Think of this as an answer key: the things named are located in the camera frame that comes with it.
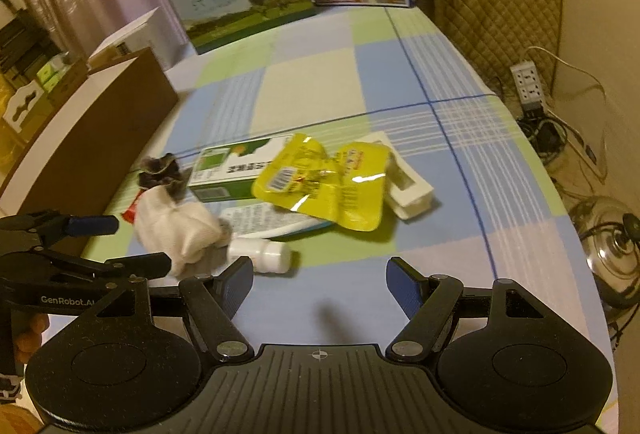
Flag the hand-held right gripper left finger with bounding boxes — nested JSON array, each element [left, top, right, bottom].
[[95, 256, 256, 363]]

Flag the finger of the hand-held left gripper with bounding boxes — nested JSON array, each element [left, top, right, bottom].
[[20, 251, 174, 282], [0, 210, 120, 260]]

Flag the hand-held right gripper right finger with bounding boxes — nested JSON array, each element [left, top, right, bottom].
[[385, 256, 547, 363]]

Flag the red candy packet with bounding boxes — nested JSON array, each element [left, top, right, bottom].
[[122, 193, 145, 226]]

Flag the white printed sachet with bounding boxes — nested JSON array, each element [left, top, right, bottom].
[[219, 203, 337, 242]]

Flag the brown box with white inside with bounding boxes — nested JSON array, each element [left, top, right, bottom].
[[0, 46, 181, 257]]

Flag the person's left hand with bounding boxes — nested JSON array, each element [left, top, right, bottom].
[[14, 313, 51, 367]]

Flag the small white plastic bottle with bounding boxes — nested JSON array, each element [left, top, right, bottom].
[[227, 236, 293, 276]]

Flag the white cloth bundle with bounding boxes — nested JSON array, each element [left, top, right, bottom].
[[134, 190, 232, 277]]

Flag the dark crumpled wrapper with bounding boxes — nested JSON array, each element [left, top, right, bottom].
[[137, 153, 190, 202]]

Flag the white small box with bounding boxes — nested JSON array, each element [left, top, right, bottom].
[[360, 131, 435, 220]]

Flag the yellow foil pouch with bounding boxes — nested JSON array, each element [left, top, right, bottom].
[[251, 133, 341, 215], [296, 141, 392, 232]]

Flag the green and white carton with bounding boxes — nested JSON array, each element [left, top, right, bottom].
[[187, 134, 296, 204]]

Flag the loose green tissue packets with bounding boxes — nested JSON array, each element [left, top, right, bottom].
[[36, 53, 86, 95]]

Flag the white cardboard box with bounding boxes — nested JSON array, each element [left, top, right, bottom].
[[87, 6, 188, 72]]

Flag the stainless steel pot lid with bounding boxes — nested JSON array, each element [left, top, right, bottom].
[[567, 195, 640, 311]]

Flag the white power strip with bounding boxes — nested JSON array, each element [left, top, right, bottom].
[[509, 61, 547, 111]]

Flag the white carton with cutout handle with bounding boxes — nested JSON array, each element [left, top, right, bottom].
[[2, 81, 51, 135]]

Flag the tangle of black cables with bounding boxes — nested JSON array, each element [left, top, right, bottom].
[[517, 106, 601, 175]]

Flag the white cable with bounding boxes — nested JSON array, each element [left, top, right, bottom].
[[522, 45, 613, 175]]

